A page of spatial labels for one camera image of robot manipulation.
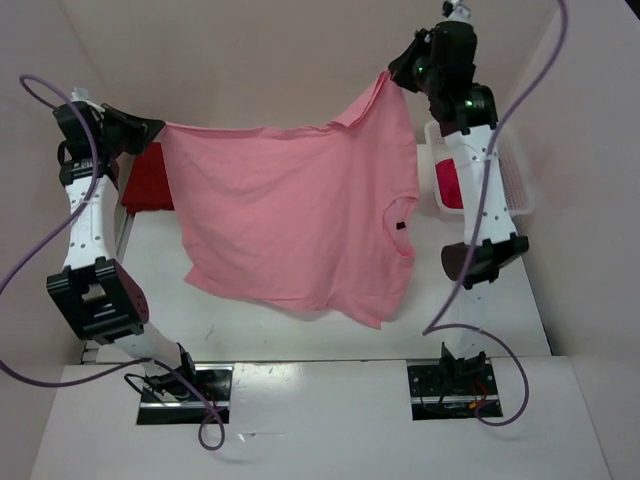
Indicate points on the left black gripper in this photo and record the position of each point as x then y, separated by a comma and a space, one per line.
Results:
136, 126

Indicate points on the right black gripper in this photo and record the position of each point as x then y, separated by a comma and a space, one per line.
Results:
416, 46

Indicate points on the dark red t shirt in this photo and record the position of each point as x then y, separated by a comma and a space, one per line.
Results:
147, 188

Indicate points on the pink t shirt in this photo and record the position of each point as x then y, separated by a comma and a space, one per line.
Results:
305, 219

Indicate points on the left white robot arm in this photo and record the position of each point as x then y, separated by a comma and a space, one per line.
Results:
99, 300

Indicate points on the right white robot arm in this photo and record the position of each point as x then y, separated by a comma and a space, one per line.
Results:
468, 123

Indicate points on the crimson t shirt in basket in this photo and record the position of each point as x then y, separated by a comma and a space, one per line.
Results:
448, 184

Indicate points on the white plastic basket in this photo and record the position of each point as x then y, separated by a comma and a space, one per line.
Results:
513, 164

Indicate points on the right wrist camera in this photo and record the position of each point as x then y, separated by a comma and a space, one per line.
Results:
456, 29

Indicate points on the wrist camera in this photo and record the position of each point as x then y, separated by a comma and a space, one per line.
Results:
456, 29
68, 119

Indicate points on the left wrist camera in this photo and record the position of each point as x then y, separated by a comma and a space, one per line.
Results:
68, 119

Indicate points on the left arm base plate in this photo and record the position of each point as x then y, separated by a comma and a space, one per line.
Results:
161, 408

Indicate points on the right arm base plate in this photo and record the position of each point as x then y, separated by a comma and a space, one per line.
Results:
435, 398

